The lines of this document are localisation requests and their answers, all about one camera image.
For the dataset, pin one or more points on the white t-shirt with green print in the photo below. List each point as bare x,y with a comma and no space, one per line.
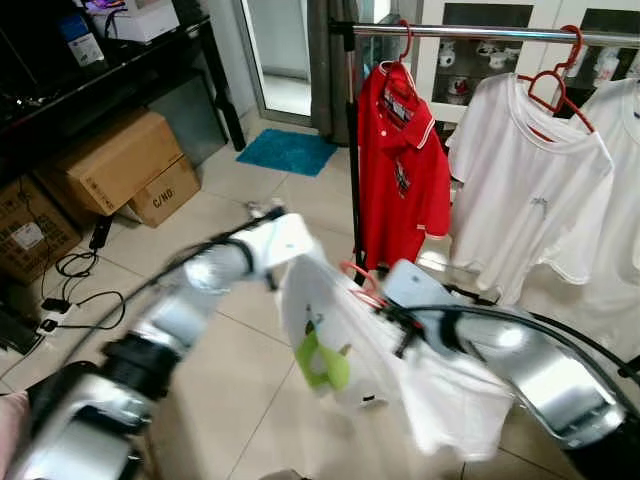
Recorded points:
450,410

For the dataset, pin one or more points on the glass door with grey frame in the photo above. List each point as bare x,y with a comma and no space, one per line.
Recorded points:
278,60

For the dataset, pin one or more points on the black metal clothes rack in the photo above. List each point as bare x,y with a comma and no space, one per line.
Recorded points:
480,32

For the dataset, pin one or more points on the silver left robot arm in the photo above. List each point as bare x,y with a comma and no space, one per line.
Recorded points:
165,320

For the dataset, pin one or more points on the red plastic hanger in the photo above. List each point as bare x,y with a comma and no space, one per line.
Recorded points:
362,275
406,38
579,50

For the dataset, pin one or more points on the blue and white box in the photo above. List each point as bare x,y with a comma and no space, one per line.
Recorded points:
80,42

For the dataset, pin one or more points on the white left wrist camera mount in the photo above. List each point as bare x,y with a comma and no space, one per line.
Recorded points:
275,242

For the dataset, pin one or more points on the plain white t-shirt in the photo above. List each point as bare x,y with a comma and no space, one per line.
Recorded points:
622,220
520,190

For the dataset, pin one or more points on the black shelf table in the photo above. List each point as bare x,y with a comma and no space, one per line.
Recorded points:
120,70

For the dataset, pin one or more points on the white glass door cabinet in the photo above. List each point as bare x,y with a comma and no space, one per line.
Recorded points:
540,10

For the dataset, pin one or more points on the large brown cardboard box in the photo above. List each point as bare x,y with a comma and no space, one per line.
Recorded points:
115,160

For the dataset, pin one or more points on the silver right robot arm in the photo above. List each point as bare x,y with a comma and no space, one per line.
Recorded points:
540,375

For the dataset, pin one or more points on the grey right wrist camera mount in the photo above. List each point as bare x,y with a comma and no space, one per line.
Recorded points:
420,288

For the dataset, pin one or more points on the black power adapter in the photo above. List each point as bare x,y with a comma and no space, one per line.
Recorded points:
100,233

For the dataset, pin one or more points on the cardboard box with white label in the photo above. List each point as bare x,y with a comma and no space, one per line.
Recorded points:
35,235

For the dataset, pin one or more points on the red polo shirt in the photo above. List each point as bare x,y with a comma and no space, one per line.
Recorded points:
400,150

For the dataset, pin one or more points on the blue floor mat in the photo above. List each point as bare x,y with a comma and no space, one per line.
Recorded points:
287,152

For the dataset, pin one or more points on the grey curtain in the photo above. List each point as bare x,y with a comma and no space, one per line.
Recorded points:
325,70

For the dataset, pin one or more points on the white carton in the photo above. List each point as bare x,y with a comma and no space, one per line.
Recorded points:
135,20

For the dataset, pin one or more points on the small printed cardboard box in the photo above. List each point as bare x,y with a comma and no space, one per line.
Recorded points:
168,195

